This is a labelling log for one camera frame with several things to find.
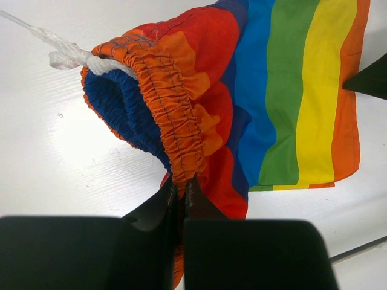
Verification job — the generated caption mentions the rainbow striped shorts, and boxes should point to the rainbow striped shorts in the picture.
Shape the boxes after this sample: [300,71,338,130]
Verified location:
[0,0,371,285]

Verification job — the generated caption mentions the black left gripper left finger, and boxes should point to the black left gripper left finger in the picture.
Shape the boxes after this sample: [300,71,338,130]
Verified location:
[1,181,177,289]

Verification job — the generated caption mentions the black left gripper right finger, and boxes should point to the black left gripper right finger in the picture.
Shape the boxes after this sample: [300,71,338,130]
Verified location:
[184,177,337,290]

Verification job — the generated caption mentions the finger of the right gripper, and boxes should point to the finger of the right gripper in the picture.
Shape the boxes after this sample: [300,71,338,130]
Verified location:
[342,54,387,100]

